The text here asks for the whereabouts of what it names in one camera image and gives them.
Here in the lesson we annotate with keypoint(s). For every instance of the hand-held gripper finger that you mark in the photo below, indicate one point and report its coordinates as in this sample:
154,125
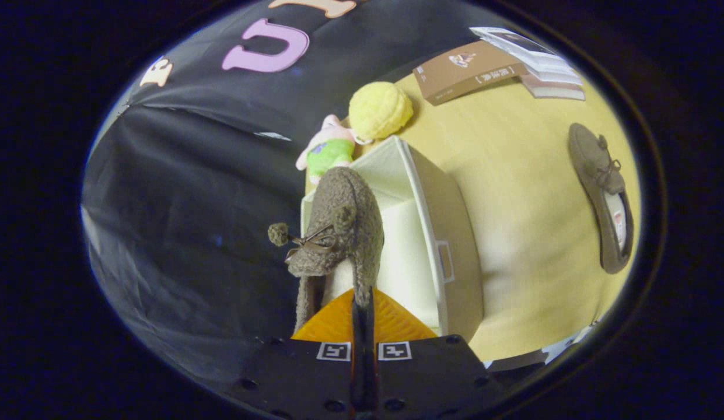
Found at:
357,332
369,332

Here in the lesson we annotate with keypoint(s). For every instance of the brown fuzzy shoe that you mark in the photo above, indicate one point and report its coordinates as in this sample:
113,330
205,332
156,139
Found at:
592,157
350,204

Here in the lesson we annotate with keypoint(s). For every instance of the beige fabric storage box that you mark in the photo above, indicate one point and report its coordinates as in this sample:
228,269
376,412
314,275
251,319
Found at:
449,221

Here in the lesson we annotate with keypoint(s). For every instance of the pink and green plush toy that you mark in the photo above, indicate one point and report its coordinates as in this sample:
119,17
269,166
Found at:
332,154

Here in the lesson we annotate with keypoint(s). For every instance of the black backdrop cloth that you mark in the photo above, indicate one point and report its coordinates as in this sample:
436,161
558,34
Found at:
192,204

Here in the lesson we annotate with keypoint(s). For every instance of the yellow plush ball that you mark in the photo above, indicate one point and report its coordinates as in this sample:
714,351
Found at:
379,111

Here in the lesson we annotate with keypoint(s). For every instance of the pinkish brown book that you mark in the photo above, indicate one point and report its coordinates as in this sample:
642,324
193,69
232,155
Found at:
554,92

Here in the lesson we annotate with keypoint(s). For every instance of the plain white book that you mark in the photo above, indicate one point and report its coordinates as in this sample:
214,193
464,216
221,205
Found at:
548,69

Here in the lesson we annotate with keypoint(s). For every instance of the white book with portrait cover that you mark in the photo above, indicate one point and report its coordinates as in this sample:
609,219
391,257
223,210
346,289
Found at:
513,39

